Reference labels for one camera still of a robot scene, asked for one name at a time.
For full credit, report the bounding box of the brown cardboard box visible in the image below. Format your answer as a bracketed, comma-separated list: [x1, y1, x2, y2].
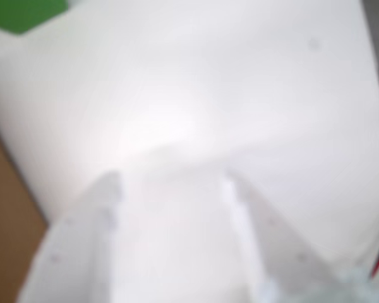
[0, 116, 48, 303]

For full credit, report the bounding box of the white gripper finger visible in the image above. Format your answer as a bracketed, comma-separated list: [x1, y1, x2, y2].
[222, 171, 351, 303]
[17, 170, 124, 303]

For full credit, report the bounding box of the green cube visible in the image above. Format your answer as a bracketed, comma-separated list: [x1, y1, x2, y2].
[0, 0, 70, 35]

